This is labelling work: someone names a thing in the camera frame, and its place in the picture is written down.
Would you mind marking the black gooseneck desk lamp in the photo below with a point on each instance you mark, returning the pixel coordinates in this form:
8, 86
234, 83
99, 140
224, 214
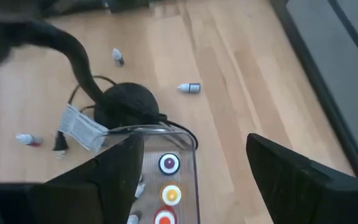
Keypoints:
126, 102

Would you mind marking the large red food coloring bottle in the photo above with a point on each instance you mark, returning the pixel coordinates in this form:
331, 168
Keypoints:
165, 219

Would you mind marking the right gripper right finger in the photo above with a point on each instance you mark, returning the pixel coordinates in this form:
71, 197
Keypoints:
306, 196

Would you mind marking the small food coloring bottle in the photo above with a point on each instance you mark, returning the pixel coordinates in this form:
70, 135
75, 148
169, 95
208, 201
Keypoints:
117, 57

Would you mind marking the black aluminium table frame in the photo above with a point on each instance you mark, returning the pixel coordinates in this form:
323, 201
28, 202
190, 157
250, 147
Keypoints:
323, 93

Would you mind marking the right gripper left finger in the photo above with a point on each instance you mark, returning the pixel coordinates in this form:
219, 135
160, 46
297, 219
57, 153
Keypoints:
104, 193

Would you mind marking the large yellow food coloring bottle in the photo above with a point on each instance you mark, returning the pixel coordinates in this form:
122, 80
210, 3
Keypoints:
171, 195

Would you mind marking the large purple food coloring bottle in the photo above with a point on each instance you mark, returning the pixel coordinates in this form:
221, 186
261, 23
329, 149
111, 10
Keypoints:
169, 163

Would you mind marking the clear plastic container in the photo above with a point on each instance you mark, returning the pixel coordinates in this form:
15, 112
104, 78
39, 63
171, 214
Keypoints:
154, 146

